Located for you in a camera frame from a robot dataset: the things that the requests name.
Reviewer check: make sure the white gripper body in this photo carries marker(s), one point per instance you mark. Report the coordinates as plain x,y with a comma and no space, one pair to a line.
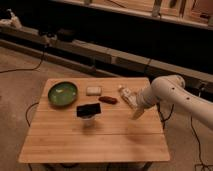
138,112

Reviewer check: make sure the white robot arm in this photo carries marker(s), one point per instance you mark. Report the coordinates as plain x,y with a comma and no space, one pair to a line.
172,89

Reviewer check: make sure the white crumpled packet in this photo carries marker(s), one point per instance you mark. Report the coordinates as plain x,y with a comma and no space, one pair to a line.
128,96

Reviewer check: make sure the white sponge block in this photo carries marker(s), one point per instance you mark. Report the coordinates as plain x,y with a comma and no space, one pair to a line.
93,91

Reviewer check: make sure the green round plate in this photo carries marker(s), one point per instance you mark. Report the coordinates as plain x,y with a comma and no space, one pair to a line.
63,94

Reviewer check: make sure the dark device on ledge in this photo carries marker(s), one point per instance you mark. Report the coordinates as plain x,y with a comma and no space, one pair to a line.
66,35

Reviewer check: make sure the white object far left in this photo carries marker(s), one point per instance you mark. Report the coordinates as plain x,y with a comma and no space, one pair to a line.
13,21

